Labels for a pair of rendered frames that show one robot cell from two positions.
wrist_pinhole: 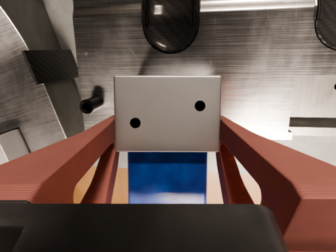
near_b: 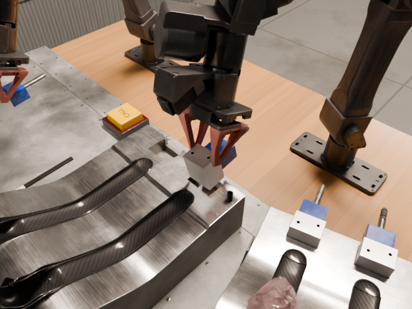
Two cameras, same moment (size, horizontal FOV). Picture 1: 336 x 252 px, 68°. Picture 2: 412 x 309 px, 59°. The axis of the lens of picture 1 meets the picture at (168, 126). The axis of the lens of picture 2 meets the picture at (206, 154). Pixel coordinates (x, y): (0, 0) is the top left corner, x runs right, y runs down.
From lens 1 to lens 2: 0.50 m
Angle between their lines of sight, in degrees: 42
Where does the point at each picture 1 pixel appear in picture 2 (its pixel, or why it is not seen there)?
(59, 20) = not seen: hidden behind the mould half
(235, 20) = (166, 185)
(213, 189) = (233, 170)
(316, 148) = not seen: hidden behind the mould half
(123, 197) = (279, 194)
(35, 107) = (268, 235)
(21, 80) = (263, 249)
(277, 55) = (165, 170)
